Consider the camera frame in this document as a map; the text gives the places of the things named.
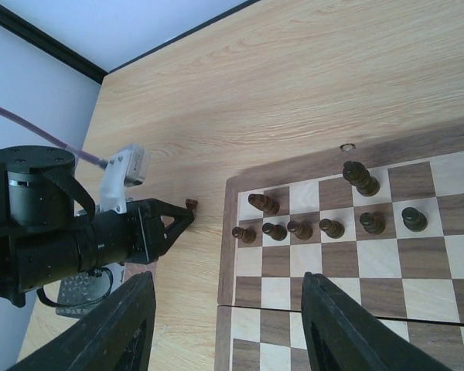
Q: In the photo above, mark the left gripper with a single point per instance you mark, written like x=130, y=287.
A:
x=140, y=236

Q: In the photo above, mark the dark pawn chess piece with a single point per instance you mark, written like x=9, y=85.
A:
x=332, y=228
x=275, y=231
x=373, y=223
x=413, y=219
x=244, y=235

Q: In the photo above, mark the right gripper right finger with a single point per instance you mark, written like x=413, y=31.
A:
x=341, y=335

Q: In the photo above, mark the wooden chess board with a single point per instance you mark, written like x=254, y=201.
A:
x=413, y=282

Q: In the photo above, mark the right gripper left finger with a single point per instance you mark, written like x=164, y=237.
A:
x=116, y=335

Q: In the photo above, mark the dark tall chess piece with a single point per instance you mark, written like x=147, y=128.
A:
x=358, y=176

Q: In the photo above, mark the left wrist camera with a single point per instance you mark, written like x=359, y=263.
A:
x=127, y=168

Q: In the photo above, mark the left metal tin tray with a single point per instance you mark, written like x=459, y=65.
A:
x=82, y=287

